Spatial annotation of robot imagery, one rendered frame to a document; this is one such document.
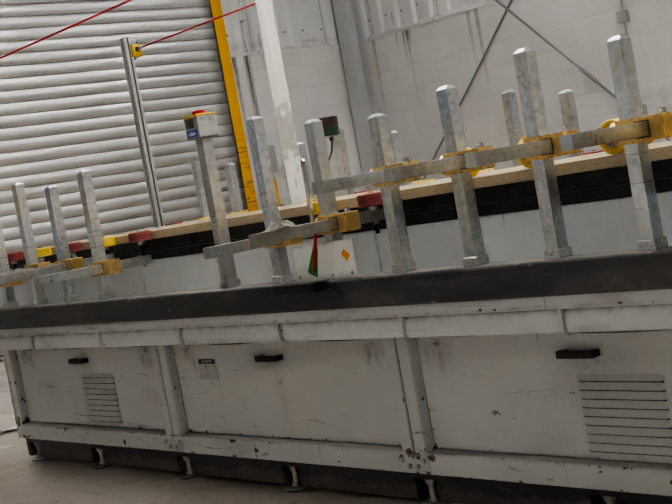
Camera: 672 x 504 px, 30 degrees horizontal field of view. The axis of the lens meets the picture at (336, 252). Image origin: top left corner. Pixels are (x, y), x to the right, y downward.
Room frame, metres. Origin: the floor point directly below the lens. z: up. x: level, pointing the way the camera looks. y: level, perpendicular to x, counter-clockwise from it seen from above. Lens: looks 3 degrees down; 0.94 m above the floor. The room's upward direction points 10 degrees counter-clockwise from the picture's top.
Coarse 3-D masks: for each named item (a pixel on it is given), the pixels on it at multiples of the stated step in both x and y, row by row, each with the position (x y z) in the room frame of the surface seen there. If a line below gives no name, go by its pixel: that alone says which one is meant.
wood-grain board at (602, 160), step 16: (656, 144) 3.27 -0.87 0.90; (560, 160) 3.54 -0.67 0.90; (576, 160) 2.99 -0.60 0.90; (592, 160) 2.88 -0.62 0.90; (608, 160) 2.85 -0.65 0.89; (624, 160) 2.82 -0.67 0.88; (656, 160) 2.75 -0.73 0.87; (480, 176) 3.21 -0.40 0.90; (496, 176) 3.11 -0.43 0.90; (512, 176) 3.07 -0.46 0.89; (528, 176) 3.03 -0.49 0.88; (416, 192) 3.34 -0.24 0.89; (432, 192) 3.29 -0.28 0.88; (448, 192) 3.25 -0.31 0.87; (288, 208) 3.77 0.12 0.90; (304, 208) 3.71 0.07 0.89; (176, 224) 5.24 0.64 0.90; (192, 224) 4.17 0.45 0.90; (208, 224) 4.10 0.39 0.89; (240, 224) 3.96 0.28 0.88; (128, 240) 4.49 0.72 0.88
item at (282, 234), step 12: (360, 216) 3.32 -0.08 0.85; (372, 216) 3.35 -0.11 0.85; (384, 216) 3.37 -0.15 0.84; (288, 228) 3.17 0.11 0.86; (300, 228) 3.19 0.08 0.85; (312, 228) 3.22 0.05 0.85; (324, 228) 3.24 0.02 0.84; (336, 228) 3.27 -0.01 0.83; (252, 240) 3.11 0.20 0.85; (264, 240) 3.11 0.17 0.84; (276, 240) 3.14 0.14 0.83
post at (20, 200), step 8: (16, 184) 4.65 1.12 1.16; (16, 192) 4.65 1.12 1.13; (24, 192) 4.67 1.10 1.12; (16, 200) 4.66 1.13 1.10; (24, 200) 4.66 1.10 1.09; (16, 208) 4.67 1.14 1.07; (24, 208) 4.66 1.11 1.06; (24, 216) 4.66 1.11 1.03; (24, 224) 4.65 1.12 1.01; (24, 232) 4.65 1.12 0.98; (32, 232) 4.67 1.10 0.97; (24, 240) 4.66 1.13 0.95; (32, 240) 4.66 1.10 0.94; (24, 248) 4.67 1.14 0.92; (32, 248) 4.66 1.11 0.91; (32, 256) 4.66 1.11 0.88; (32, 280) 4.65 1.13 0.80; (32, 288) 4.66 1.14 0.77; (40, 288) 4.66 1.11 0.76; (32, 296) 4.67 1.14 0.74; (40, 296) 4.66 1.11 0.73
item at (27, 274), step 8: (56, 264) 4.40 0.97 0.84; (64, 264) 4.42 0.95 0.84; (88, 264) 4.48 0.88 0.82; (16, 272) 4.30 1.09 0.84; (24, 272) 4.32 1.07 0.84; (32, 272) 4.34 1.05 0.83; (40, 272) 4.36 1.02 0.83; (48, 272) 4.38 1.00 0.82; (56, 272) 4.39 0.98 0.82; (0, 280) 4.29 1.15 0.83; (8, 280) 4.28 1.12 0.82; (16, 280) 4.30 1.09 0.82
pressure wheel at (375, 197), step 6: (372, 192) 3.37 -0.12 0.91; (378, 192) 3.34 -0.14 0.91; (360, 198) 3.35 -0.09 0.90; (366, 198) 3.34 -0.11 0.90; (372, 198) 3.34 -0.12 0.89; (378, 198) 3.34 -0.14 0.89; (360, 204) 3.35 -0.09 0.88; (366, 204) 3.34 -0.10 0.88; (372, 204) 3.34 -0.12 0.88; (378, 204) 3.34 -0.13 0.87; (378, 228) 3.37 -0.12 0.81
